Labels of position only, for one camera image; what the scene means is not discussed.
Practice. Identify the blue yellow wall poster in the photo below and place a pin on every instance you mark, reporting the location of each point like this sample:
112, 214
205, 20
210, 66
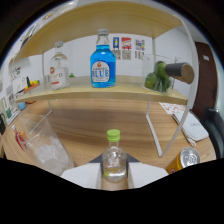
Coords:
116, 46

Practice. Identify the white notebook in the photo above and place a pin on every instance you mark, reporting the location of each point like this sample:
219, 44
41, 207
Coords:
191, 125

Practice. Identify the red patterned paper card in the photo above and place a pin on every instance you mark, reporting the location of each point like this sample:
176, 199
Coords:
171, 107

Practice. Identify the white desk calendar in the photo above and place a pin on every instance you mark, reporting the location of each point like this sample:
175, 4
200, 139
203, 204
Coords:
11, 111

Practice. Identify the red wall poster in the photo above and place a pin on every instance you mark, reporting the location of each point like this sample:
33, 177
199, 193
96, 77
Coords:
126, 48

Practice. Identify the clear bottle red label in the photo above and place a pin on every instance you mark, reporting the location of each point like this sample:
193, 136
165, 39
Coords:
59, 73

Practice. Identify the clear bottle green cap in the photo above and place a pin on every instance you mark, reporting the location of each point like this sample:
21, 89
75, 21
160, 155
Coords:
114, 163

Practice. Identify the glass of green limes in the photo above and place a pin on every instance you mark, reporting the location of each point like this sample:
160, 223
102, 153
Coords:
156, 80

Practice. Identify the blue liquid bottle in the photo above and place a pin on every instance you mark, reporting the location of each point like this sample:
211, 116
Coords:
102, 66

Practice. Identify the black chair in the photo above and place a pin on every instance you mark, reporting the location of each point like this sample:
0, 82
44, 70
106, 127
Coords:
215, 131

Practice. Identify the colourful wall poster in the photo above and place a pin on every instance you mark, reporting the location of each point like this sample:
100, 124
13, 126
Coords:
140, 49

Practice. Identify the black bag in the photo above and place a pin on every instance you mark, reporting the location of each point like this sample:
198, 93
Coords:
2, 125

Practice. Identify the two-tier wooden shelf rack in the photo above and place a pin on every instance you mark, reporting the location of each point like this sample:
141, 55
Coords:
100, 90

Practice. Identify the clear glass tumbler with ice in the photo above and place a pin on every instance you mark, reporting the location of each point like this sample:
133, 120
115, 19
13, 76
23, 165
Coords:
46, 150

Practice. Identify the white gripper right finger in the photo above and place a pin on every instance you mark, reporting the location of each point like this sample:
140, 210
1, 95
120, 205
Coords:
146, 174

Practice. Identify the yellow juice can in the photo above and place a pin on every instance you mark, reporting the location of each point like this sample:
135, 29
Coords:
185, 160

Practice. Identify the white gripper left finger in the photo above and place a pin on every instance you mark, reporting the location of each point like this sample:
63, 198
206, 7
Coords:
83, 175

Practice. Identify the brown door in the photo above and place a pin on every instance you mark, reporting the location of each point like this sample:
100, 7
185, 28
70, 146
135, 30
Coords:
203, 80

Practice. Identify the dark muddler wooden end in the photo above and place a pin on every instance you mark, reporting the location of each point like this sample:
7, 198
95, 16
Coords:
181, 71

